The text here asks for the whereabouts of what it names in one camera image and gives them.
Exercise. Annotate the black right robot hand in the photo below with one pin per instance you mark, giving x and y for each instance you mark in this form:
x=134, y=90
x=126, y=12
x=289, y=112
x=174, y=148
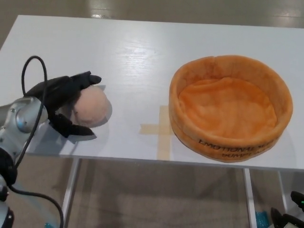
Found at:
x=297, y=221

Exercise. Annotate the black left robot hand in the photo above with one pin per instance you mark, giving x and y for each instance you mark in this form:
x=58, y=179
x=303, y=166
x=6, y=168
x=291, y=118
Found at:
x=57, y=92

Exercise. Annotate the long beige tape strip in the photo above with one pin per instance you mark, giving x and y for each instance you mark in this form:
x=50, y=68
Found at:
x=164, y=145

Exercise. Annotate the orange plush round plate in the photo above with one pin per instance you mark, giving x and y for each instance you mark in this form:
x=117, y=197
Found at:
x=228, y=109

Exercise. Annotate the teal patterned object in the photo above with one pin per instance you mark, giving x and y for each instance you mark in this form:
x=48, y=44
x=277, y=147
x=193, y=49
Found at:
x=262, y=219

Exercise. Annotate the short beige tape strip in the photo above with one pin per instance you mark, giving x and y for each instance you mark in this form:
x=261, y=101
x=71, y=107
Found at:
x=149, y=129

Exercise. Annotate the pink round plush toy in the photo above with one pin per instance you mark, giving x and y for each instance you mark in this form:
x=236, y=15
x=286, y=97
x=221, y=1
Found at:
x=93, y=107

